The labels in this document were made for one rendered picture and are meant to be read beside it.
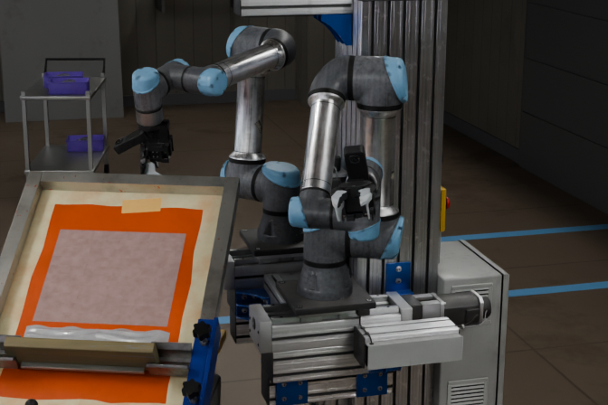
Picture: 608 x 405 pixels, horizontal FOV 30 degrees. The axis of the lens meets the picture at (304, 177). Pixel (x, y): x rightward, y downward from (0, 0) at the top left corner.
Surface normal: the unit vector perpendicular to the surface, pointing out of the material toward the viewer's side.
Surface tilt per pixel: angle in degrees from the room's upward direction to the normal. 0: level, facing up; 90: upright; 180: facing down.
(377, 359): 90
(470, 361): 90
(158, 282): 32
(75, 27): 79
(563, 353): 0
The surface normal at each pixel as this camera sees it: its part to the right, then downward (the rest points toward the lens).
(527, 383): 0.00, -0.97
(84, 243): -0.05, -0.69
